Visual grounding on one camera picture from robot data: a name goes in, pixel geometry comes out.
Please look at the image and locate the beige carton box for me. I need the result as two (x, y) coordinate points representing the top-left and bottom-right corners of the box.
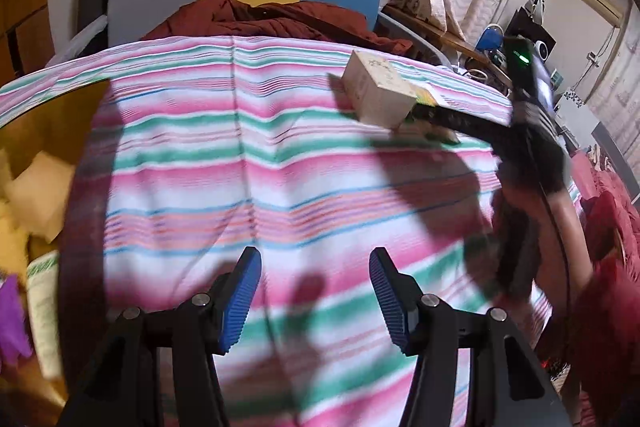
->
(341, 49), (418, 128)

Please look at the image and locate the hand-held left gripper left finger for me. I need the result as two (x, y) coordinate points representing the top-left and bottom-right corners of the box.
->
(55, 246), (263, 427)

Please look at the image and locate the striped tablecloth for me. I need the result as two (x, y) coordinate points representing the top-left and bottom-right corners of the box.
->
(0, 34), (581, 427)

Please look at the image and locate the purple item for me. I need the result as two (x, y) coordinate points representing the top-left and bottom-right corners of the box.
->
(0, 274), (33, 365)

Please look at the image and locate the black cable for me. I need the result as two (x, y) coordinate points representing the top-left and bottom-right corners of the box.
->
(537, 177), (573, 358)

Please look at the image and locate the person's red clothing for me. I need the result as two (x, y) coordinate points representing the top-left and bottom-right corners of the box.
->
(570, 147), (640, 427)

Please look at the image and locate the person's right forearm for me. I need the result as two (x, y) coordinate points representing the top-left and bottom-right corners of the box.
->
(535, 187), (601, 308)

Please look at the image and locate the dark red jacket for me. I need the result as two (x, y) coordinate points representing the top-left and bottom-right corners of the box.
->
(141, 0), (413, 58)

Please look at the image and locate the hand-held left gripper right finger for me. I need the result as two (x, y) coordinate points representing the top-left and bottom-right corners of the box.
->
(368, 247), (571, 427)

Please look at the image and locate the wooden wardrobe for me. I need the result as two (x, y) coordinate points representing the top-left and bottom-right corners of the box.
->
(0, 0), (56, 80)

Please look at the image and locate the person's right hand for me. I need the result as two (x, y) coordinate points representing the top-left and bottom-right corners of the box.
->
(515, 99), (573, 195)

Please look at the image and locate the white green tube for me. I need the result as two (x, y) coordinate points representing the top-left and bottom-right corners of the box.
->
(25, 252), (66, 380)

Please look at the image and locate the golden box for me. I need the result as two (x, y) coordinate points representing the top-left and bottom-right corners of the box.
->
(0, 79), (113, 427)

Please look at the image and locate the black speaker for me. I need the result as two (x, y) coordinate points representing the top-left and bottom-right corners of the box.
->
(505, 7), (557, 58)

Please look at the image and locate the wooden side table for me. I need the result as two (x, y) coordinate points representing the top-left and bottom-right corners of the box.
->
(382, 4), (511, 82)

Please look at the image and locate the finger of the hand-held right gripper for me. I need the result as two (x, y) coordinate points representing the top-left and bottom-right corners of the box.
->
(410, 103), (516, 140)

